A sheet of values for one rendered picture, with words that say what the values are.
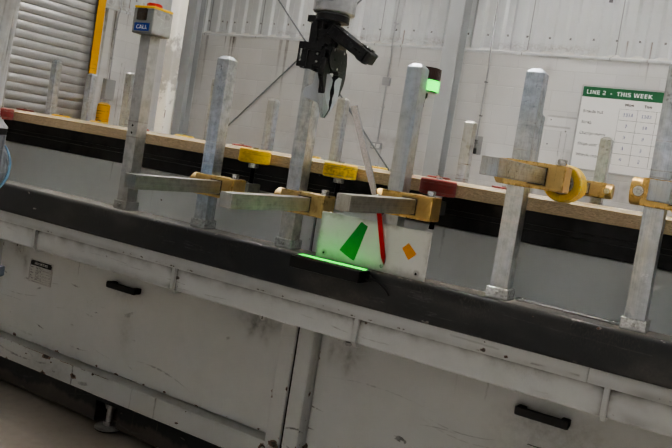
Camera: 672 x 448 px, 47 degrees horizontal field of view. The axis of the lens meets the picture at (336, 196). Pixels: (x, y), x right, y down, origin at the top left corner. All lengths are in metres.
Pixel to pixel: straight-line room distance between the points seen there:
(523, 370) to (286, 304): 0.55
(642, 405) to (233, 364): 1.10
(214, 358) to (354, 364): 0.44
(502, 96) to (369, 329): 7.77
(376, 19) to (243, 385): 8.47
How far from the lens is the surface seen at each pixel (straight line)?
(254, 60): 11.35
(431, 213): 1.57
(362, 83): 10.22
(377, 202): 1.42
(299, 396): 2.02
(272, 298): 1.80
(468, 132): 2.72
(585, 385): 1.54
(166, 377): 2.33
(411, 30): 10.05
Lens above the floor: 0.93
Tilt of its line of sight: 3 degrees down
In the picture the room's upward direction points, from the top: 9 degrees clockwise
